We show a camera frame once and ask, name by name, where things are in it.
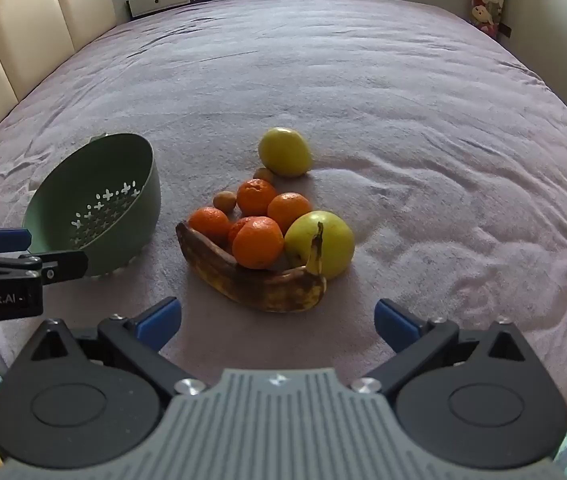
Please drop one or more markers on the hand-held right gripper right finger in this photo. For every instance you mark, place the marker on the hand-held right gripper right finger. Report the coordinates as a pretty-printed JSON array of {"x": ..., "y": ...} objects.
[{"x": 396, "y": 326}]

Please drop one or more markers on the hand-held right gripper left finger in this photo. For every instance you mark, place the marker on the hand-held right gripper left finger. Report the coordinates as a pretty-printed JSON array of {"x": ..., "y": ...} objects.
[{"x": 159, "y": 324}]

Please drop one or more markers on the overripe brown banana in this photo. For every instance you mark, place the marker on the overripe brown banana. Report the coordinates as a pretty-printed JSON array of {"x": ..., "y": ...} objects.
[{"x": 243, "y": 285}]

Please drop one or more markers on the green apple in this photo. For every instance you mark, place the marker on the green apple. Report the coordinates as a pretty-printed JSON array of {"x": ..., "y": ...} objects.
[{"x": 336, "y": 247}]

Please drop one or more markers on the green colander bowl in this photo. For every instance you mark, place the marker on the green colander bowl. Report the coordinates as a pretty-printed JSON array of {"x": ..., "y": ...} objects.
[{"x": 113, "y": 170}]

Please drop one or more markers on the small brown longan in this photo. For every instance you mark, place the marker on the small brown longan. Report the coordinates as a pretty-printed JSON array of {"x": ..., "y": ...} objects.
[
  {"x": 225, "y": 201},
  {"x": 265, "y": 175}
]

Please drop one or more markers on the large yellow apple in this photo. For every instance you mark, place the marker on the large yellow apple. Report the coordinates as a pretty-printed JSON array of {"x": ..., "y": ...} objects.
[{"x": 285, "y": 152}]

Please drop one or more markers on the beige padded headboard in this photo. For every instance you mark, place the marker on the beige padded headboard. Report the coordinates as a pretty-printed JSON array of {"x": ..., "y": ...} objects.
[{"x": 28, "y": 35}]

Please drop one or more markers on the purple bed blanket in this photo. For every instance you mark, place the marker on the purple bed blanket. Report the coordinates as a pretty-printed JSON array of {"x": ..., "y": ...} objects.
[{"x": 363, "y": 110}]

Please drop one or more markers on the white bedside box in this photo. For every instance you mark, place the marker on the white bedside box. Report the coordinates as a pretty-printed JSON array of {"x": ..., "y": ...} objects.
[{"x": 161, "y": 2}]

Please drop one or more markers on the small black wall fixture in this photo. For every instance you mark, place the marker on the small black wall fixture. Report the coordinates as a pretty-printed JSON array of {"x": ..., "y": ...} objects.
[{"x": 504, "y": 31}]

